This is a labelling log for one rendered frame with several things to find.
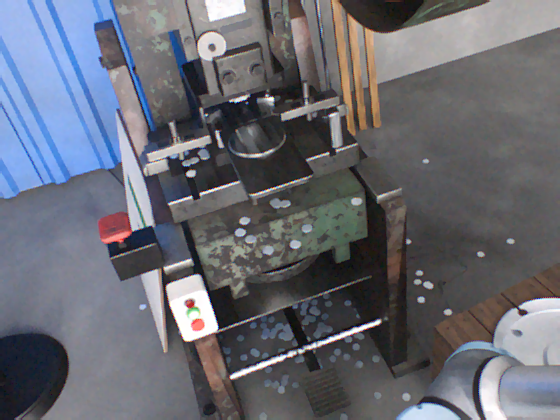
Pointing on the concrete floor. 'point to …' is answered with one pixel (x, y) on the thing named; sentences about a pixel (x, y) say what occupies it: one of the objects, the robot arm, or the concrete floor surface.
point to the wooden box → (490, 315)
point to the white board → (137, 202)
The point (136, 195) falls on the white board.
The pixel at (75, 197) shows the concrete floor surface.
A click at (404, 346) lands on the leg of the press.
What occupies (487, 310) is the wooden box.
